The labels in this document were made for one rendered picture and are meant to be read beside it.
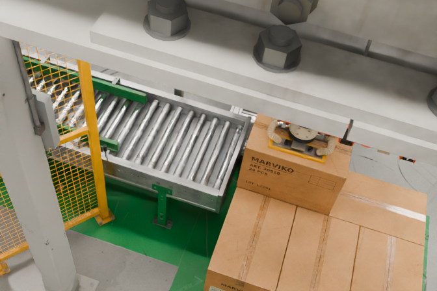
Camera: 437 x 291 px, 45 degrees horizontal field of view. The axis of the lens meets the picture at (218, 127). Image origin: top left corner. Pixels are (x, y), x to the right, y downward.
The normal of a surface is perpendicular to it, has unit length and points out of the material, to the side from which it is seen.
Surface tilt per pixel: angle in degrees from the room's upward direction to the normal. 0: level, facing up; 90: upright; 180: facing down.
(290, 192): 90
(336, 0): 90
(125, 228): 0
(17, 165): 90
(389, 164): 0
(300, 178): 90
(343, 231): 0
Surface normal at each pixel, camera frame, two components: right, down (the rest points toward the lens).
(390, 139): -0.30, 0.71
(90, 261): 0.10, -0.64
